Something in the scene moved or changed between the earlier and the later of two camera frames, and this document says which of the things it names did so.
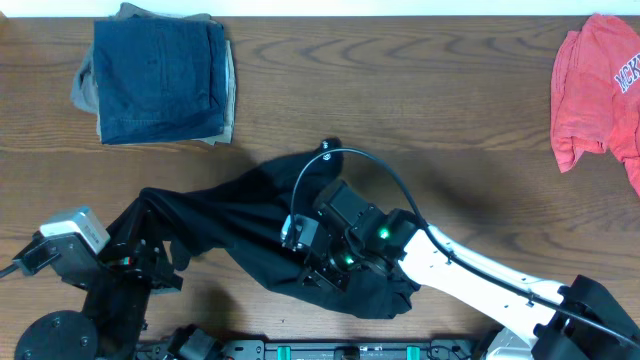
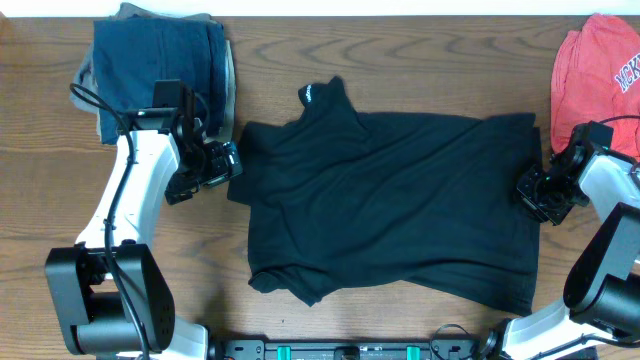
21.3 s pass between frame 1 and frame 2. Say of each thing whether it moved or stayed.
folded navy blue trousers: stayed
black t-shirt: moved
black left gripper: moved
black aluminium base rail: stayed
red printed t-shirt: stayed
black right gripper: moved
